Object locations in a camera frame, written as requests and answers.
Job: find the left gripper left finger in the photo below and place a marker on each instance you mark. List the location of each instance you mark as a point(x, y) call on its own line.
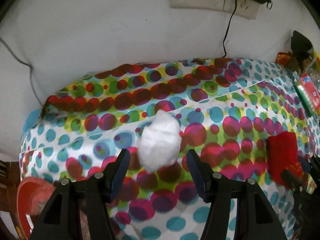
point(60, 217)

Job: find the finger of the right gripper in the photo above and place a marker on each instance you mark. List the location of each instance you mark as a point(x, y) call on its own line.
point(292, 182)
point(311, 165)

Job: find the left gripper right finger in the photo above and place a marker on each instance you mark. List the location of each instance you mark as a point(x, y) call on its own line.
point(255, 217)

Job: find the red sock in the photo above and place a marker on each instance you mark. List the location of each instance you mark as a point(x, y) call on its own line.
point(282, 154)

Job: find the small white sock roll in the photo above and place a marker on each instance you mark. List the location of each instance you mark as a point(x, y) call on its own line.
point(160, 142)

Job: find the red round tray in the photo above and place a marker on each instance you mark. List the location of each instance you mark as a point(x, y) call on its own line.
point(32, 195)

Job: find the red green medicine box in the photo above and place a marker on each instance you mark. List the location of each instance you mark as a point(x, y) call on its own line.
point(308, 94)

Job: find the polka dot bed sheet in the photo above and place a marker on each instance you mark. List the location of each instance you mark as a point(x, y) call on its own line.
point(224, 109)

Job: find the plastic bag of snacks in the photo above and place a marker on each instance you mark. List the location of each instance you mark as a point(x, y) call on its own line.
point(312, 70)

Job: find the red snack packet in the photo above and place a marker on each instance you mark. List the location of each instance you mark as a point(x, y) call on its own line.
point(283, 58)

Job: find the black clamp stand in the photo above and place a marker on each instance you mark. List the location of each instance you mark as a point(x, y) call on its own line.
point(301, 46)

